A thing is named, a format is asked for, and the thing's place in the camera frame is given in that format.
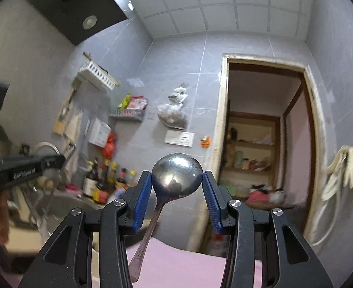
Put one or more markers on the hanging clear plastic bag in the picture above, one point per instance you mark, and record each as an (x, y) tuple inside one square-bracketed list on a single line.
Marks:
[(172, 109)]

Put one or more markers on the white wall rack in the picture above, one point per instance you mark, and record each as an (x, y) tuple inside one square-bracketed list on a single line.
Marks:
[(100, 75)]

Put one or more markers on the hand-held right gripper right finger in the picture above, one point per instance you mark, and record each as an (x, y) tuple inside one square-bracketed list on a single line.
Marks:
[(211, 201)]

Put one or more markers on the wooden knife holder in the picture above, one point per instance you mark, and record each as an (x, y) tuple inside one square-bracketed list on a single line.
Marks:
[(63, 111)]

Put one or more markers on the chrome faucet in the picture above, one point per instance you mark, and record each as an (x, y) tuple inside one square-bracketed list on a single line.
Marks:
[(46, 147)]

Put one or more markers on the red plastic bag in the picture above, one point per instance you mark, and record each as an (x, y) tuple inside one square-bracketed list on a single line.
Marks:
[(110, 147)]

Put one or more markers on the beige hanging cloth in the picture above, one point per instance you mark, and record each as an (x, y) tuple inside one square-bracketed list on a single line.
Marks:
[(73, 124)]

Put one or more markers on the orange wall hook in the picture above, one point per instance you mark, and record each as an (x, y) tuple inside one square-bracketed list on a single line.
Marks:
[(205, 142)]

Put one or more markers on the wooden door frame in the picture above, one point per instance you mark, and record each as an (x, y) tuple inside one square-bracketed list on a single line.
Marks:
[(220, 126)]

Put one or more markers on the red snack packet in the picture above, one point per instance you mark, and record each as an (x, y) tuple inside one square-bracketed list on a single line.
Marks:
[(137, 102)]

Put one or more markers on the dark yellow-capped sauce bottle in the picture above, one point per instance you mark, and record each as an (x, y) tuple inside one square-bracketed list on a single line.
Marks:
[(104, 186)]

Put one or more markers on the green thermos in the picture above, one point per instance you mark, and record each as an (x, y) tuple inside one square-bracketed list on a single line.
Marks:
[(239, 159)]

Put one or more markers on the pink floral cloth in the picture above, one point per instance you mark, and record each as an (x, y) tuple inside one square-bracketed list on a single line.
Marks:
[(179, 264)]

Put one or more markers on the cream rubber gloves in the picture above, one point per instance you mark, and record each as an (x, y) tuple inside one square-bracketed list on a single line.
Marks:
[(344, 168)]

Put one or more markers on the person's left hand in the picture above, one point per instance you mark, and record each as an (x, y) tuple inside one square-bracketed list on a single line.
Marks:
[(1, 216)]

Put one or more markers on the wooden storage shelf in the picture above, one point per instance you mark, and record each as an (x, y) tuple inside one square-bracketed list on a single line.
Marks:
[(248, 144)]

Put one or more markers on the red-labelled sauce bottle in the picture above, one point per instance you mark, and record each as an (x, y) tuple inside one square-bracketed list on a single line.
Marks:
[(122, 180)]

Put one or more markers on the yellow green snack packet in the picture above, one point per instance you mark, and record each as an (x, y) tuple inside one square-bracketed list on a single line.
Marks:
[(124, 102)]

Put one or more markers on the metal spoon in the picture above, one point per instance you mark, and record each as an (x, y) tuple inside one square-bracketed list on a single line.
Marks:
[(176, 174)]

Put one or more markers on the red cloth pile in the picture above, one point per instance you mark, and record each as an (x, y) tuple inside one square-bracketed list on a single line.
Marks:
[(258, 197)]

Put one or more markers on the grey wall basket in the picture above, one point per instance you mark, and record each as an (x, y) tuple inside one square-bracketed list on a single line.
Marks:
[(127, 115)]

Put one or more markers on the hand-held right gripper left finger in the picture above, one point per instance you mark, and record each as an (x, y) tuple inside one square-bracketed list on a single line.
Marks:
[(143, 201)]

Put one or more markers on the white wall socket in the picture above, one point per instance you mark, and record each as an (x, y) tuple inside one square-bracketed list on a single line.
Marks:
[(179, 138)]

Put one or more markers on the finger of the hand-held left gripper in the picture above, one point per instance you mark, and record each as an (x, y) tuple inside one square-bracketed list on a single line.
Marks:
[(54, 161)]

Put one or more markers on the black range hood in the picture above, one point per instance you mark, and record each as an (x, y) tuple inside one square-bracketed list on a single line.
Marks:
[(74, 6)]

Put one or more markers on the dark pump sauce bottle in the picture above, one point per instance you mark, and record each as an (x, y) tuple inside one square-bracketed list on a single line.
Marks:
[(90, 180)]

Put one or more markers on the white wall box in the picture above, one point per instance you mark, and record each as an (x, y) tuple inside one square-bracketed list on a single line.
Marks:
[(99, 132)]

